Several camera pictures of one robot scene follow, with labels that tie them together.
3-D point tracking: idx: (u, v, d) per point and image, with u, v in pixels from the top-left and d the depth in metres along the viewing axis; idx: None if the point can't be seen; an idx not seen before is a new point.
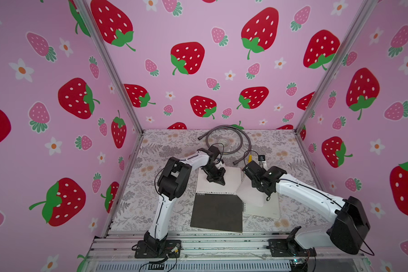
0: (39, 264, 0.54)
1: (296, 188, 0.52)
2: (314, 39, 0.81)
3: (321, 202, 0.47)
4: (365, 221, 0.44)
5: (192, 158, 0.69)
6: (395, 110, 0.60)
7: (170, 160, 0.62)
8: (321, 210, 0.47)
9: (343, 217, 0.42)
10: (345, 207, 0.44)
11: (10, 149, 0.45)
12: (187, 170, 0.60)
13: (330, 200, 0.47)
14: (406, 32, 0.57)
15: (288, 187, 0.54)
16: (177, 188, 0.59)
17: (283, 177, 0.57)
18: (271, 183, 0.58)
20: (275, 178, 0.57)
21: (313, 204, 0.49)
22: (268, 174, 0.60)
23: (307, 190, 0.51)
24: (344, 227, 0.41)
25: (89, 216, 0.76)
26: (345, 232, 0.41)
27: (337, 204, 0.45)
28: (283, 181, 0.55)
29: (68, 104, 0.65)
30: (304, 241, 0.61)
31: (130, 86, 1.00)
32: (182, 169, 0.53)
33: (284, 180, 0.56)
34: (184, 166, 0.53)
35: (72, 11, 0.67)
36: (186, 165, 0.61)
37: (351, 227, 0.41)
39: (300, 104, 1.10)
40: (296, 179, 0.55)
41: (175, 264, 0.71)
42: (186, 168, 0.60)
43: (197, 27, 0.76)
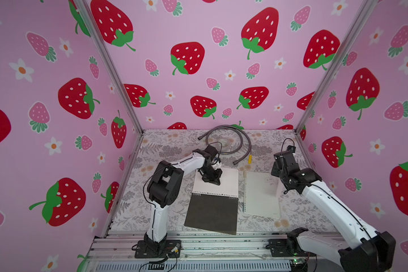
0: (39, 264, 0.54)
1: (326, 199, 0.49)
2: (314, 39, 0.81)
3: (349, 224, 0.43)
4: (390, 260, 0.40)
5: (186, 162, 0.63)
6: (395, 110, 0.60)
7: (160, 166, 0.57)
8: (344, 230, 0.44)
9: (367, 247, 0.39)
10: (374, 240, 0.40)
11: (9, 149, 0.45)
12: (179, 175, 0.54)
13: (360, 226, 0.42)
14: (406, 32, 0.57)
15: (318, 195, 0.50)
16: (167, 194, 0.54)
17: (315, 183, 0.53)
18: (300, 183, 0.55)
20: (307, 181, 0.53)
21: (337, 221, 0.46)
22: (302, 174, 0.55)
23: (338, 207, 0.47)
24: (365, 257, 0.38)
25: (89, 216, 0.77)
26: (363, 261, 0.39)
27: (366, 233, 0.41)
28: (315, 188, 0.51)
29: (68, 104, 0.65)
30: (305, 243, 0.62)
31: (130, 86, 1.00)
32: (173, 174, 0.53)
33: (316, 187, 0.52)
34: (175, 171, 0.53)
35: (71, 10, 0.66)
36: (177, 170, 0.55)
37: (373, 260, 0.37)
39: (300, 104, 1.10)
40: (330, 192, 0.50)
41: (175, 264, 0.71)
42: (177, 172, 0.55)
43: (197, 27, 0.76)
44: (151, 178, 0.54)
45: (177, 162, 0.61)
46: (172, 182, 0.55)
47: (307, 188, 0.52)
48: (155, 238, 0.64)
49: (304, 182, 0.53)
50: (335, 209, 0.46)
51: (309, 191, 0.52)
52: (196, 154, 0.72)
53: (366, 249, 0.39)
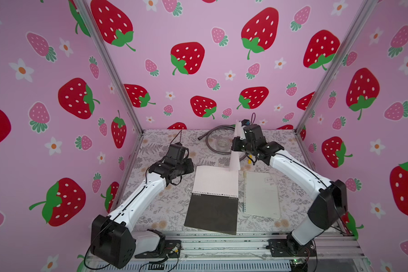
0: (39, 264, 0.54)
1: (289, 164, 0.54)
2: (314, 39, 0.81)
3: (309, 179, 0.49)
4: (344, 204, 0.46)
5: (131, 202, 0.47)
6: (394, 110, 0.61)
7: (95, 226, 0.41)
8: (306, 187, 0.50)
9: (324, 195, 0.45)
10: (330, 188, 0.46)
11: (10, 149, 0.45)
12: (122, 236, 0.39)
13: (318, 179, 0.49)
14: (406, 32, 0.57)
15: (282, 162, 0.55)
16: (116, 259, 0.41)
17: (279, 152, 0.58)
18: (266, 156, 0.60)
20: (271, 152, 0.58)
21: (300, 181, 0.52)
22: (267, 147, 0.61)
23: (299, 168, 0.52)
24: (323, 204, 0.44)
25: (89, 216, 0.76)
26: (323, 208, 0.45)
27: (323, 185, 0.47)
28: (278, 156, 0.57)
29: (68, 104, 0.65)
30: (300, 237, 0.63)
31: (130, 86, 1.00)
32: (113, 235, 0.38)
33: (279, 155, 0.57)
34: (116, 230, 0.40)
35: (72, 10, 0.67)
36: (120, 228, 0.41)
37: (329, 204, 0.43)
39: (300, 104, 1.10)
40: (292, 156, 0.56)
41: (175, 264, 0.71)
42: (119, 231, 0.40)
43: (197, 26, 0.76)
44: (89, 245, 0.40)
45: (120, 211, 0.44)
46: (117, 245, 0.40)
47: (273, 157, 0.58)
48: (151, 247, 0.62)
49: (271, 153, 0.58)
50: (298, 171, 0.52)
51: (275, 160, 0.57)
52: (149, 183, 0.52)
53: (325, 196, 0.44)
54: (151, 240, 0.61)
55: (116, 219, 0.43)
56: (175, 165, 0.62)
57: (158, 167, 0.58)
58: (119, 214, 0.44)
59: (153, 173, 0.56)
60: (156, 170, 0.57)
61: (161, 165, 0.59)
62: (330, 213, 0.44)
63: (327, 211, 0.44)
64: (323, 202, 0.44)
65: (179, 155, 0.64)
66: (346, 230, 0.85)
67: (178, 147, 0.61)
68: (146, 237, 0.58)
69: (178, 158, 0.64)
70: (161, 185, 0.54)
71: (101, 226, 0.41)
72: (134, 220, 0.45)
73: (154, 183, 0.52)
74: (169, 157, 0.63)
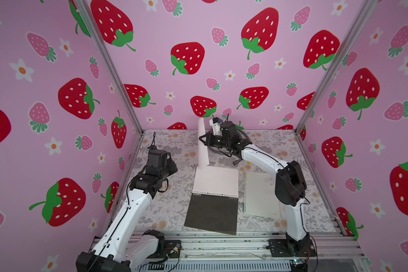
0: (39, 265, 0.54)
1: (256, 153, 0.64)
2: (314, 39, 0.81)
3: (271, 164, 0.59)
4: (302, 181, 0.56)
5: (115, 229, 0.43)
6: (394, 111, 0.61)
7: (81, 263, 0.38)
8: (270, 171, 0.61)
9: (283, 173, 0.54)
10: (287, 168, 0.56)
11: (10, 149, 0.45)
12: (112, 270, 0.37)
13: (277, 162, 0.58)
14: (406, 32, 0.57)
15: (250, 153, 0.66)
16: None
17: (249, 145, 0.68)
18: (238, 152, 0.70)
20: (242, 147, 0.68)
21: (264, 167, 0.62)
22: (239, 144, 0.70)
23: (263, 156, 0.62)
24: (282, 181, 0.53)
25: (89, 216, 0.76)
26: (283, 185, 0.54)
27: (281, 165, 0.57)
28: (246, 149, 0.67)
29: (68, 104, 0.65)
30: (293, 232, 0.65)
31: (130, 86, 1.00)
32: (102, 271, 0.37)
33: (248, 148, 0.67)
34: (104, 265, 0.37)
35: (72, 10, 0.67)
36: (107, 262, 0.38)
37: (286, 181, 0.53)
39: (300, 104, 1.10)
40: (256, 147, 0.67)
41: (175, 264, 0.71)
42: (108, 266, 0.37)
43: (197, 27, 0.76)
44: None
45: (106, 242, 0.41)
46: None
47: (243, 151, 0.68)
48: (151, 250, 0.61)
49: (242, 148, 0.68)
50: (262, 158, 0.62)
51: (244, 153, 0.69)
52: (133, 202, 0.48)
53: (282, 174, 0.53)
54: (149, 246, 0.60)
55: (102, 252, 0.39)
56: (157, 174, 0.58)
57: (140, 182, 0.53)
58: (105, 247, 0.40)
59: (136, 189, 0.51)
60: (137, 185, 0.52)
61: (144, 177, 0.54)
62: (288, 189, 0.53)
63: (287, 187, 0.53)
64: (281, 180, 0.54)
65: (160, 162, 0.59)
66: (346, 230, 0.85)
67: (158, 154, 0.56)
68: (143, 246, 0.57)
69: (160, 166, 0.58)
70: (146, 201, 0.50)
71: (86, 263, 0.38)
72: (122, 249, 0.42)
73: (137, 202, 0.48)
74: (151, 166, 0.58)
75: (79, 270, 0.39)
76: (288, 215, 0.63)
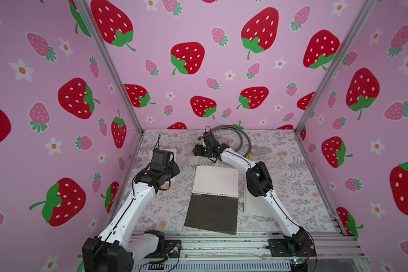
0: (39, 264, 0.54)
1: (231, 156, 0.77)
2: (314, 39, 0.81)
3: (242, 165, 0.72)
4: (267, 176, 0.69)
5: (122, 217, 0.45)
6: (395, 110, 0.60)
7: (87, 250, 0.39)
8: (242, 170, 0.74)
9: (250, 172, 0.67)
10: (256, 168, 0.70)
11: (10, 149, 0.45)
12: (118, 254, 0.38)
13: (247, 164, 0.71)
14: (406, 32, 0.57)
15: (226, 156, 0.79)
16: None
17: (226, 149, 0.81)
18: (218, 154, 0.83)
20: (221, 151, 0.81)
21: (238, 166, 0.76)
22: (217, 148, 0.83)
23: (237, 158, 0.75)
24: (250, 178, 0.67)
25: (89, 216, 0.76)
26: (251, 181, 0.68)
27: (250, 165, 0.70)
28: (225, 152, 0.80)
29: (68, 104, 0.65)
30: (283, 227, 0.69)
31: (130, 86, 1.00)
32: (109, 255, 0.38)
33: (226, 151, 0.80)
34: (110, 250, 0.39)
35: (71, 10, 0.66)
36: (112, 247, 0.39)
37: (253, 177, 0.66)
39: (300, 104, 1.10)
40: (233, 151, 0.79)
41: (175, 264, 0.71)
42: (114, 250, 0.39)
43: (197, 26, 0.76)
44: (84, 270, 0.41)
45: (111, 229, 0.42)
46: (114, 263, 0.38)
47: (221, 154, 0.82)
48: (151, 250, 0.62)
49: (221, 152, 0.81)
50: (236, 161, 0.75)
51: (222, 156, 0.82)
52: (137, 194, 0.50)
53: (250, 172, 0.67)
54: (150, 244, 0.60)
55: (108, 238, 0.41)
56: (161, 171, 0.61)
57: (144, 175, 0.56)
58: (110, 234, 0.42)
59: (140, 182, 0.54)
60: (142, 179, 0.54)
61: (148, 173, 0.57)
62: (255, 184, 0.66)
63: (254, 183, 0.67)
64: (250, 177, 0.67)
65: (164, 160, 0.62)
66: (346, 230, 0.85)
67: (162, 152, 0.60)
68: (145, 242, 0.58)
69: (164, 164, 0.63)
70: (150, 194, 0.53)
71: (93, 249, 0.39)
72: (126, 236, 0.43)
73: (142, 195, 0.50)
74: (154, 163, 0.61)
75: (84, 256, 0.40)
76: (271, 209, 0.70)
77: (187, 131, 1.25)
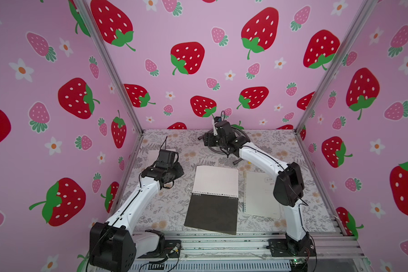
0: (39, 265, 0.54)
1: (254, 153, 0.62)
2: (314, 39, 0.81)
3: (270, 165, 0.57)
4: (301, 181, 0.56)
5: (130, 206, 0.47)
6: (395, 110, 0.60)
7: (94, 234, 0.41)
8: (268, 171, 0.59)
9: (283, 176, 0.53)
10: (287, 169, 0.55)
11: (10, 149, 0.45)
12: (124, 239, 0.40)
13: (277, 164, 0.57)
14: (406, 32, 0.57)
15: (248, 152, 0.64)
16: (118, 264, 0.41)
17: (246, 144, 0.66)
18: (236, 149, 0.67)
20: (239, 145, 0.66)
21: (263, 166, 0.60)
22: (236, 142, 0.67)
23: (262, 156, 0.61)
24: (281, 183, 0.53)
25: (89, 216, 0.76)
26: (282, 187, 0.54)
27: (281, 166, 0.56)
28: (245, 148, 0.64)
29: (68, 104, 0.65)
30: (292, 232, 0.65)
31: (130, 86, 1.00)
32: (115, 239, 0.40)
33: (246, 147, 0.65)
34: (117, 234, 0.40)
35: (71, 10, 0.66)
36: (118, 232, 0.40)
37: (286, 183, 0.52)
39: (300, 104, 1.10)
40: (256, 147, 0.65)
41: (175, 264, 0.71)
42: (120, 234, 0.40)
43: (197, 26, 0.76)
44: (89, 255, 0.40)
45: (118, 215, 0.45)
46: (119, 248, 0.40)
47: (241, 149, 0.66)
48: (151, 249, 0.62)
49: (239, 147, 0.65)
50: (260, 158, 0.60)
51: (243, 152, 0.65)
52: (144, 187, 0.53)
53: (283, 177, 0.52)
54: (152, 241, 0.61)
55: (115, 224, 0.43)
56: (166, 168, 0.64)
57: (151, 171, 0.59)
58: (118, 219, 0.44)
59: (146, 177, 0.57)
60: (148, 174, 0.58)
61: (153, 169, 0.60)
62: (287, 191, 0.53)
63: (287, 190, 0.53)
64: (281, 182, 0.52)
65: (169, 158, 0.66)
66: (346, 230, 0.85)
67: (168, 152, 0.64)
68: (146, 238, 0.58)
69: (169, 162, 0.64)
70: (155, 188, 0.55)
71: (100, 232, 0.41)
72: (132, 224, 0.45)
73: (148, 187, 0.53)
74: (160, 161, 0.64)
75: (90, 241, 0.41)
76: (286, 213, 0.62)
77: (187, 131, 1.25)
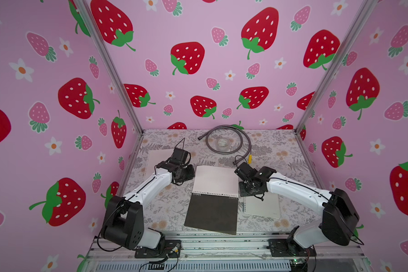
0: (39, 265, 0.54)
1: (285, 185, 0.54)
2: (314, 39, 0.81)
3: (310, 196, 0.48)
4: (353, 211, 0.45)
5: (147, 187, 0.52)
6: (395, 110, 0.60)
7: (111, 205, 0.45)
8: (309, 204, 0.49)
9: (331, 209, 0.43)
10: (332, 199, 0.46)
11: (9, 149, 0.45)
12: (137, 212, 0.43)
13: (317, 194, 0.48)
14: (406, 32, 0.57)
15: (279, 185, 0.55)
16: (128, 237, 0.43)
17: (272, 175, 0.59)
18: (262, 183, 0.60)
20: (266, 177, 0.59)
21: (302, 199, 0.50)
22: (260, 174, 0.61)
23: (296, 187, 0.52)
24: (331, 219, 0.42)
25: (89, 216, 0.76)
26: (334, 224, 0.43)
27: (324, 198, 0.47)
28: (273, 179, 0.57)
29: (68, 104, 0.65)
30: (302, 240, 0.61)
31: (130, 86, 1.00)
32: (128, 212, 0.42)
33: (274, 179, 0.57)
34: (131, 208, 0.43)
35: (71, 10, 0.66)
36: (133, 206, 0.44)
37: (337, 218, 0.42)
39: (300, 104, 1.10)
40: (286, 178, 0.57)
41: (175, 264, 0.71)
42: (134, 208, 0.44)
43: (197, 26, 0.76)
44: (102, 224, 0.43)
45: (134, 192, 0.49)
46: (132, 220, 0.43)
47: (269, 183, 0.57)
48: (151, 246, 0.62)
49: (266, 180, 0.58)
50: (294, 190, 0.52)
51: (272, 186, 0.57)
52: (158, 175, 0.58)
53: (331, 211, 0.43)
54: (153, 238, 0.62)
55: (131, 198, 0.47)
56: (179, 164, 0.69)
57: (165, 165, 0.64)
58: (134, 195, 0.48)
59: (161, 168, 0.62)
60: (163, 166, 0.63)
61: (167, 163, 0.65)
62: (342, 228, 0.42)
63: (341, 226, 0.42)
64: (331, 217, 0.42)
65: (183, 157, 0.72)
66: None
67: (182, 150, 0.70)
68: (149, 232, 0.58)
69: (182, 160, 0.72)
70: (168, 178, 0.60)
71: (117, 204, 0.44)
72: (145, 203, 0.48)
73: (162, 175, 0.58)
74: (174, 157, 0.70)
75: (107, 211, 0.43)
76: (310, 233, 0.56)
77: (187, 131, 1.25)
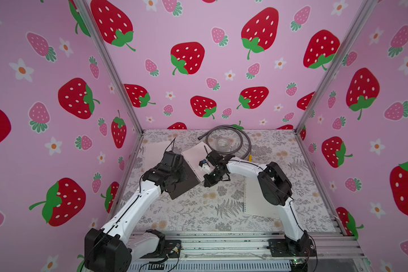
0: (38, 265, 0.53)
1: (238, 163, 0.70)
2: (314, 39, 0.81)
3: (252, 169, 0.63)
4: (285, 178, 0.59)
5: (128, 212, 0.46)
6: (394, 110, 0.61)
7: (89, 239, 0.40)
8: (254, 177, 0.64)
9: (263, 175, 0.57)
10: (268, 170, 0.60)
11: (10, 148, 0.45)
12: (117, 249, 0.38)
13: (258, 167, 0.62)
14: (406, 32, 0.57)
15: (233, 164, 0.71)
16: None
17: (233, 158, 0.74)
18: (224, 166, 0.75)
20: (226, 160, 0.75)
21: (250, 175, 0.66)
22: (222, 160, 0.76)
23: (245, 164, 0.67)
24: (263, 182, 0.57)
25: (89, 216, 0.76)
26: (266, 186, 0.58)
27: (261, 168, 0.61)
28: (230, 161, 0.73)
29: (68, 104, 0.65)
30: (290, 232, 0.65)
31: (130, 86, 1.00)
32: (108, 249, 0.39)
33: (232, 160, 0.73)
34: (110, 243, 0.39)
35: (71, 10, 0.66)
36: (113, 241, 0.40)
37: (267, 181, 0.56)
39: (300, 104, 1.10)
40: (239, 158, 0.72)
41: (175, 264, 0.71)
42: (113, 244, 0.39)
43: (197, 26, 0.76)
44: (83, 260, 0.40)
45: (114, 222, 0.43)
46: (112, 258, 0.39)
47: (227, 164, 0.74)
48: (151, 249, 0.62)
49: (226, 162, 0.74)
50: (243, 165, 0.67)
51: (229, 166, 0.74)
52: (144, 192, 0.51)
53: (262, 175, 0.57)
54: (150, 243, 0.61)
55: (110, 232, 0.41)
56: (169, 172, 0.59)
57: (152, 174, 0.57)
58: (113, 227, 0.42)
59: (147, 180, 0.55)
60: (149, 177, 0.56)
61: (155, 172, 0.58)
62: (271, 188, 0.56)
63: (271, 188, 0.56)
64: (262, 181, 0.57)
65: (174, 162, 0.64)
66: (346, 230, 0.85)
67: (172, 154, 0.62)
68: (144, 241, 0.57)
69: (173, 166, 0.62)
70: (156, 192, 0.53)
71: (94, 239, 0.40)
72: (128, 231, 0.44)
73: (148, 192, 0.51)
74: (164, 164, 0.62)
75: (86, 246, 0.41)
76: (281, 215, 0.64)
77: (187, 131, 1.25)
